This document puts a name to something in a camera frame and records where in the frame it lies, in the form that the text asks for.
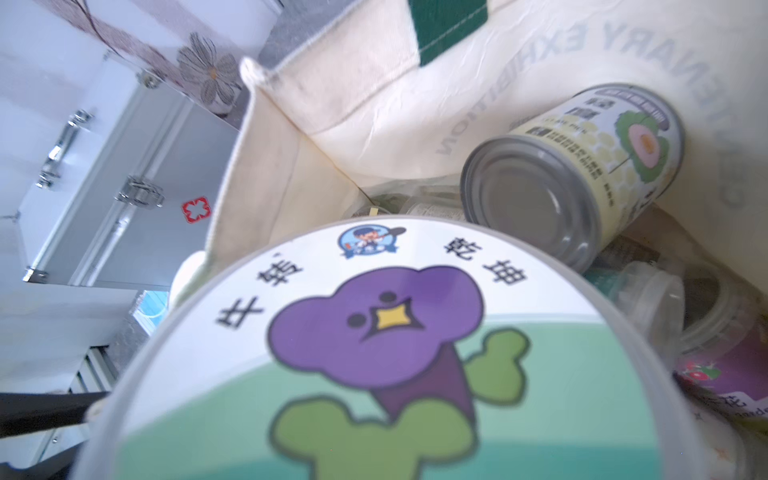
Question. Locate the white purple cartoon seed jar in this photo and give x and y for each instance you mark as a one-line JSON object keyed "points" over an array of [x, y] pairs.
{"points": [[395, 348]]}

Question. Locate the clear purple label seed jar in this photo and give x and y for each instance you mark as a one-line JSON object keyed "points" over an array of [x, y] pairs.
{"points": [[723, 359]]}

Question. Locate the cream canvas tote bag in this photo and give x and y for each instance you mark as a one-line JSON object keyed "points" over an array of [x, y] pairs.
{"points": [[391, 93]]}

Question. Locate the teal label seed jar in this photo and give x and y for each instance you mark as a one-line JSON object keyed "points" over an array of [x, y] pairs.
{"points": [[651, 299]]}

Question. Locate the silver tin can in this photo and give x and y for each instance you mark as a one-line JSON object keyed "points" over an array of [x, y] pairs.
{"points": [[570, 180]]}

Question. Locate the blue face mask pack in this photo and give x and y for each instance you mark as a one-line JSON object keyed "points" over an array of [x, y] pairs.
{"points": [[151, 309]]}

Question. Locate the grey metal case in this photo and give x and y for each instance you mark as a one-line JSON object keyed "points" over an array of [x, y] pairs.
{"points": [[128, 191]]}

